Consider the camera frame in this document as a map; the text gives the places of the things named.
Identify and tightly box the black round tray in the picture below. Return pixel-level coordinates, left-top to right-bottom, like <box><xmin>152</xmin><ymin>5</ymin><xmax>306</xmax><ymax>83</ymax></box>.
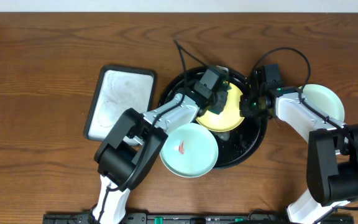
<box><xmin>158</xmin><ymin>66</ymin><xmax>267</xmax><ymax>169</ymax></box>

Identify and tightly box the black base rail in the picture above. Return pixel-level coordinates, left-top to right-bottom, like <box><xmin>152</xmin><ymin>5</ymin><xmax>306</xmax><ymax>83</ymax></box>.
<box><xmin>42</xmin><ymin>213</ymin><xmax>289</xmax><ymax>224</ymax></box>

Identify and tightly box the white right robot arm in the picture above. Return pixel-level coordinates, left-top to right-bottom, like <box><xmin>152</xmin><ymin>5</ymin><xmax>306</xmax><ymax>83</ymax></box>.
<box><xmin>240</xmin><ymin>64</ymin><xmax>358</xmax><ymax>223</ymax></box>

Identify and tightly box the yellow plate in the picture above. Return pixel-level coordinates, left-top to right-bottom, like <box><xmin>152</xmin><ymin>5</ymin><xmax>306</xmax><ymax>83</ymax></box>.
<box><xmin>196</xmin><ymin>83</ymin><xmax>244</xmax><ymax>132</ymax></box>

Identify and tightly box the large mint green plate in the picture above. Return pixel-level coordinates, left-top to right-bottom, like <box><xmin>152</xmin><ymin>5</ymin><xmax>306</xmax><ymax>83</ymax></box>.
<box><xmin>303</xmin><ymin>84</ymin><xmax>345</xmax><ymax>122</ymax></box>

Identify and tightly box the black rectangular soap tray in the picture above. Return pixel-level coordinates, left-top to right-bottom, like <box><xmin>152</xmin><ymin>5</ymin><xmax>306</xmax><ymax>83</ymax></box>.
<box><xmin>83</xmin><ymin>65</ymin><xmax>156</xmax><ymax>141</ymax></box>

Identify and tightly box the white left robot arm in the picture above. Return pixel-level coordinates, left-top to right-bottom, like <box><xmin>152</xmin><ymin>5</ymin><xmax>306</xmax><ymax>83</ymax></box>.
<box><xmin>91</xmin><ymin>80</ymin><xmax>230</xmax><ymax>223</ymax></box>

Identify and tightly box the small mint green plate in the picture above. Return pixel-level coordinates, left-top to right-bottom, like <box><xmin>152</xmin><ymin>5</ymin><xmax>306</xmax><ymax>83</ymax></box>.
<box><xmin>160</xmin><ymin>123</ymin><xmax>219</xmax><ymax>178</ymax></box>

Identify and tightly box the green and yellow sponge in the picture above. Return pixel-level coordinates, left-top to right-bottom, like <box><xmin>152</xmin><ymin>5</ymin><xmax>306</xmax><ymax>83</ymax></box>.
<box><xmin>208</xmin><ymin>82</ymin><xmax>231</xmax><ymax>114</ymax></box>

